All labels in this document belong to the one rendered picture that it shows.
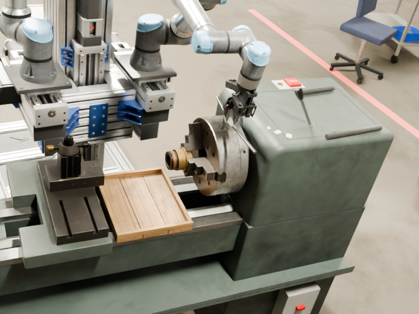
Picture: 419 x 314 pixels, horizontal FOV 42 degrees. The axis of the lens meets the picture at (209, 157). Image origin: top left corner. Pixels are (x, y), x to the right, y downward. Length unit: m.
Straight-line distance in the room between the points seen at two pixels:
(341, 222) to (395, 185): 1.90
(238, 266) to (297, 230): 0.30
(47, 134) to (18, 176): 0.26
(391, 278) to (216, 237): 1.59
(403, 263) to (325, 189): 1.53
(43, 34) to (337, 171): 1.29
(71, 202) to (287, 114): 0.91
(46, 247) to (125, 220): 0.33
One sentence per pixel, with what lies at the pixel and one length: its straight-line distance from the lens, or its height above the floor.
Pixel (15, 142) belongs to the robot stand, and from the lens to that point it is 3.66.
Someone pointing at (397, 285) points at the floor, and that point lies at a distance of 3.55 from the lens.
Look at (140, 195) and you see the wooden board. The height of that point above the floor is 0.88.
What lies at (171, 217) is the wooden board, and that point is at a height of 0.88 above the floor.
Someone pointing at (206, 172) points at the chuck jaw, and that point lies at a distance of 2.04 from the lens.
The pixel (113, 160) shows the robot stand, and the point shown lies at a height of 0.23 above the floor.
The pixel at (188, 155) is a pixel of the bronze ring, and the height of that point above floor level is 1.11.
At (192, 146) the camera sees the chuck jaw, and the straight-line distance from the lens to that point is 2.12.
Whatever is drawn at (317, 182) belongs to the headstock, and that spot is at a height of 1.06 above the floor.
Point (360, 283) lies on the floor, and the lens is 3.44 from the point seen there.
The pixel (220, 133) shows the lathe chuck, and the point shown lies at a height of 1.23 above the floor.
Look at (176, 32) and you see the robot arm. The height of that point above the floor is 1.36.
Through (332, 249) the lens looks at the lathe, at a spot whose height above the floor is 0.62.
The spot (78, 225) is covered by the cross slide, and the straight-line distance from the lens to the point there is 1.96.
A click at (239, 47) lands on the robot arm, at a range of 1.83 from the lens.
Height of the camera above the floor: 2.33
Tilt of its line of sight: 35 degrees down
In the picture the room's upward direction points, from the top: 11 degrees clockwise
